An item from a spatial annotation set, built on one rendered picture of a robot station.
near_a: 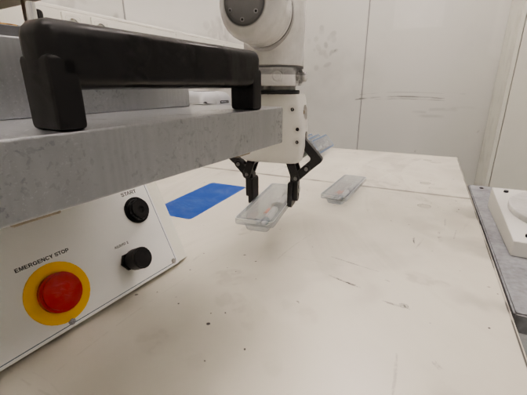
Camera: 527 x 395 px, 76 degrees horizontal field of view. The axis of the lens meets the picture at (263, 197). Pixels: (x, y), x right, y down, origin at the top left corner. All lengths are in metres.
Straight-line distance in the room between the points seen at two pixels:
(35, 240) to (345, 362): 0.32
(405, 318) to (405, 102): 2.35
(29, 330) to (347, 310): 0.32
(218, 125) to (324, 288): 0.28
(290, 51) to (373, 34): 2.27
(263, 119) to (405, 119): 2.45
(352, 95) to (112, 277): 2.47
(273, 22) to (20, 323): 0.39
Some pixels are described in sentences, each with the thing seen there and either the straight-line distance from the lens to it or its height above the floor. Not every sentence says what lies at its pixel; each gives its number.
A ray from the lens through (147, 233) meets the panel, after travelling 0.46.
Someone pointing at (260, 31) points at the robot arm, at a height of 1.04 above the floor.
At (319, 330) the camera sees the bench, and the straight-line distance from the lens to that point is 0.37.
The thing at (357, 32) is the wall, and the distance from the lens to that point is 2.75.
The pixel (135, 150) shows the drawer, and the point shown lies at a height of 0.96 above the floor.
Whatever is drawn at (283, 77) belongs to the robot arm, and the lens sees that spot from 0.47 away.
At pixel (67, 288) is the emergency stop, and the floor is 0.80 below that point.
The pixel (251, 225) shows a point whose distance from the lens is 0.46.
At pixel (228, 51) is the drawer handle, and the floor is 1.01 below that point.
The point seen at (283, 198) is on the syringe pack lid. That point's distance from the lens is 0.54.
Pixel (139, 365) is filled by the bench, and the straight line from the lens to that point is 0.35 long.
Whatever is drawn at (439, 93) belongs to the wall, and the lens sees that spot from 2.68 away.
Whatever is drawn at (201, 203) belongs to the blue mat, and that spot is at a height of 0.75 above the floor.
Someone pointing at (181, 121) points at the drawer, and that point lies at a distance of 0.19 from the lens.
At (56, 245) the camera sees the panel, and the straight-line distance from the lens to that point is 0.41.
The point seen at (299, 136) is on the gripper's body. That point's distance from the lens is 0.48.
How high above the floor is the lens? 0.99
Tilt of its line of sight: 18 degrees down
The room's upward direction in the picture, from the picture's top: straight up
